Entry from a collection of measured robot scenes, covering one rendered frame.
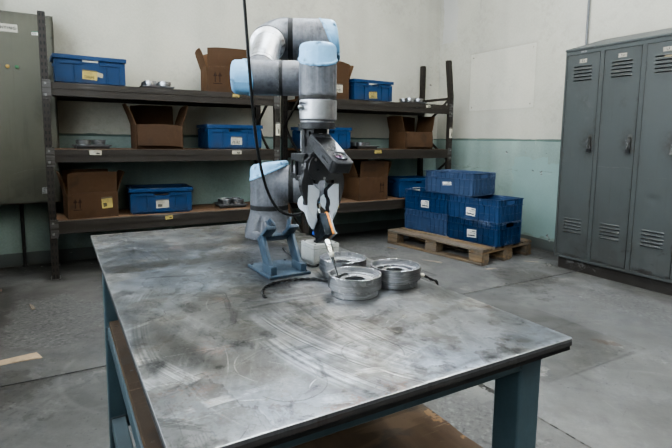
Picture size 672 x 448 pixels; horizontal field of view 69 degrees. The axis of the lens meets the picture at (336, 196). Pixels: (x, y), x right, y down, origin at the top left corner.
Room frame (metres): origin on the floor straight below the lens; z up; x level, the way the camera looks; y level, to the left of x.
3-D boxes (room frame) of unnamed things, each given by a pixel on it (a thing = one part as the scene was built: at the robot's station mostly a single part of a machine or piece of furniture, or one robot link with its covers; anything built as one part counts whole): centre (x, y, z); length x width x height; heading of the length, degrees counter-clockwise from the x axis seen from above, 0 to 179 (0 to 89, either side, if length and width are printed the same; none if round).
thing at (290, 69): (1.08, 0.06, 1.23); 0.11 x 0.11 x 0.08; 4
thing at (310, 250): (1.20, 0.04, 0.82); 0.08 x 0.07 x 0.05; 30
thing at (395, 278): (0.99, -0.13, 0.82); 0.10 x 0.10 x 0.04
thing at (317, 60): (0.99, 0.04, 1.23); 0.09 x 0.08 x 0.11; 4
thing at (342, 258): (1.05, -0.02, 0.82); 0.10 x 0.10 x 0.04
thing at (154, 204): (4.30, 1.58, 0.56); 0.52 x 0.38 x 0.22; 117
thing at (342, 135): (5.11, 0.16, 1.11); 0.52 x 0.38 x 0.22; 120
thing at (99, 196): (4.01, 2.03, 0.64); 0.49 x 0.40 x 0.37; 125
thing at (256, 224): (1.48, 0.21, 0.85); 0.15 x 0.15 x 0.10
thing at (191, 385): (1.09, 0.19, 0.79); 1.20 x 0.60 x 0.02; 30
